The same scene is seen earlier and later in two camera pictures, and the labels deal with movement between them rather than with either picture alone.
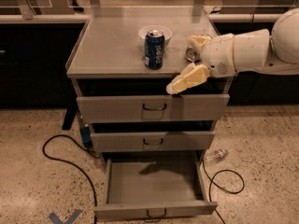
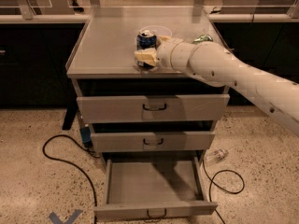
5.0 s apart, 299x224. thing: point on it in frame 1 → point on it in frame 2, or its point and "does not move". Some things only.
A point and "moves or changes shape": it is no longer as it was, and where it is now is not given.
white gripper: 218,56 → 164,56
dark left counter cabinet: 33,65 does not move
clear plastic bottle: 220,154 does not move
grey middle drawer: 151,141 does not move
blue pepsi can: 154,45 moves or changes shape
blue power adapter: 85,133 does not move
